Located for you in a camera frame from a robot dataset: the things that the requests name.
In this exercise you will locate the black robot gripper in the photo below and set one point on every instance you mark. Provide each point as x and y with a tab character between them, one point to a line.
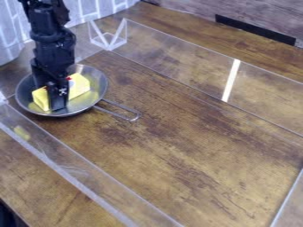
48	16

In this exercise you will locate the yellow butter block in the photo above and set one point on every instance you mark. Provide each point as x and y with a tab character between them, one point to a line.
79	86

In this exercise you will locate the silver frying pan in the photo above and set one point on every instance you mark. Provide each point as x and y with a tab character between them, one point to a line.
79	104

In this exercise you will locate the white sheer curtain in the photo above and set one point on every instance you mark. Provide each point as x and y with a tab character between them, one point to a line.
15	26

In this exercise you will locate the black strip on table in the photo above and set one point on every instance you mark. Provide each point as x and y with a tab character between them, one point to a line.
255	30

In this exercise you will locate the clear acrylic corner bracket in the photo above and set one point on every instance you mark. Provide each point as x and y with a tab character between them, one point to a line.
107	40

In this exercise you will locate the clear acrylic front wall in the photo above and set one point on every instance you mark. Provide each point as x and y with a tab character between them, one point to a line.
122	202

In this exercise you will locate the clear acrylic wall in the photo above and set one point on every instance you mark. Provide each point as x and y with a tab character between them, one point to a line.
261	92
122	202

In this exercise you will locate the clear acrylic back wall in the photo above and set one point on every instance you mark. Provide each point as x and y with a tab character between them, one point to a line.
261	92

